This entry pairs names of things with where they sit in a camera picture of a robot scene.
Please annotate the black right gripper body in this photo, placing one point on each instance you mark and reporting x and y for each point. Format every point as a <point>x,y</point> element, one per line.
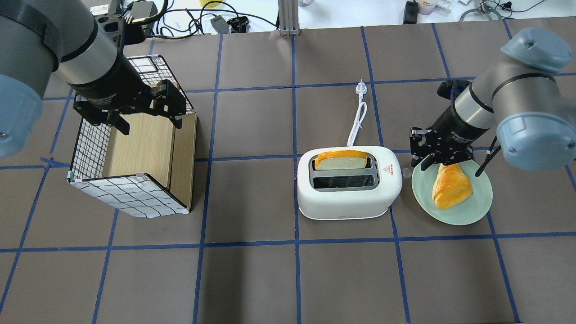
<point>451,127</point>

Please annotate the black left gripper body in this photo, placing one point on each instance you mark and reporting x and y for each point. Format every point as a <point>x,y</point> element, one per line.
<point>118,85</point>

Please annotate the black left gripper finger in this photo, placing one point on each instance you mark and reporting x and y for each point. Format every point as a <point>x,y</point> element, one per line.
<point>121,125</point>
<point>177,121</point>

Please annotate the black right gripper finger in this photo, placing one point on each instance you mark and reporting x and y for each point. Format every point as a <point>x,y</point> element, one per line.
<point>426,163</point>

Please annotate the white two-slot toaster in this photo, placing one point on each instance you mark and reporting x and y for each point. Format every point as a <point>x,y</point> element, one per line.
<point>348,194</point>

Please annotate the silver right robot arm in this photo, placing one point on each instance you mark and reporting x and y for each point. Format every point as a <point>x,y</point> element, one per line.
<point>518,95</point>

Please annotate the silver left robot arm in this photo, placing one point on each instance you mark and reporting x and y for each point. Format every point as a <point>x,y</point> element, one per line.
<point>39,37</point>

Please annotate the sliced bread in toaster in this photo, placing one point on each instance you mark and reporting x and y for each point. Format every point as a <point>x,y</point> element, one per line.
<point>341,160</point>

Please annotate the triangular golden bread bun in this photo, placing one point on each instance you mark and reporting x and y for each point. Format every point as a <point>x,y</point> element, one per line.
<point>451,187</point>

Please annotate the light green round plate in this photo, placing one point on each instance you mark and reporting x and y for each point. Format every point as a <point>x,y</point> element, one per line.
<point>469,211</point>

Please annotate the black power adapter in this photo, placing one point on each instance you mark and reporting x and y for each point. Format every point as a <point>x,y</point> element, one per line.
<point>411,12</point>

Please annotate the aluminium frame post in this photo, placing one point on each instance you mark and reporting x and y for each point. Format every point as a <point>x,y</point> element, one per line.
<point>289,24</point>

